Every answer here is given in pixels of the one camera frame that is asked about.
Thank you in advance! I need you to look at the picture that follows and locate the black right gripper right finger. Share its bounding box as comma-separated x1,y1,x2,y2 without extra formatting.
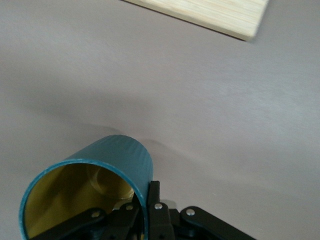
147,180,258,240

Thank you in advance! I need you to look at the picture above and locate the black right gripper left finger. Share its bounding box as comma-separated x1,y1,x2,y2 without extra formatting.
31,192,146,240

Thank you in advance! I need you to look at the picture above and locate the teal cup with yellow inside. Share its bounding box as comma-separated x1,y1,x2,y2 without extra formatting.
19,134,154,240

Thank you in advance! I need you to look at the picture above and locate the bamboo cutting board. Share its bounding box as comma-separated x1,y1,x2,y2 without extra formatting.
122,0,270,42

